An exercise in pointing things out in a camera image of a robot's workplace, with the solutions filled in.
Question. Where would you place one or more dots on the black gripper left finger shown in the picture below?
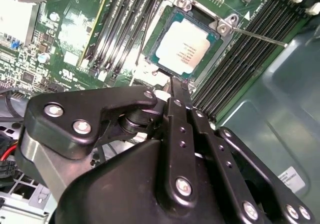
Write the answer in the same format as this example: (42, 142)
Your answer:
(67, 123)

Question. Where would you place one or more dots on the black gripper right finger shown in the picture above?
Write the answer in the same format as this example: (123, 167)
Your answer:
(212, 146)

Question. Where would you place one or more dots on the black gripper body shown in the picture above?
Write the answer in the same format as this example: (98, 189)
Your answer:
(112, 196)

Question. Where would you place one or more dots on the metal socket cover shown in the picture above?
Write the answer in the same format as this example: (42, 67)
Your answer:
(143, 70)

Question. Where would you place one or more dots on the silver CPU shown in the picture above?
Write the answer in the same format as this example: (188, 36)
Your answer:
(185, 46)

